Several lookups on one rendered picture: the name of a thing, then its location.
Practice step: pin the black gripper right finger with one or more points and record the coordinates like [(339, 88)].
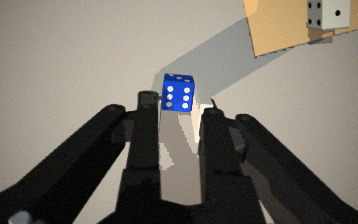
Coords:
[(289, 191)]

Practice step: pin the blue die with white pips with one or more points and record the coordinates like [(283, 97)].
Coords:
[(178, 92)]

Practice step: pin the orange flat mat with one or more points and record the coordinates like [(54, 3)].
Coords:
[(278, 24)]

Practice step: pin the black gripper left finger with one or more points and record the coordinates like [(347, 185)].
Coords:
[(56, 190)]

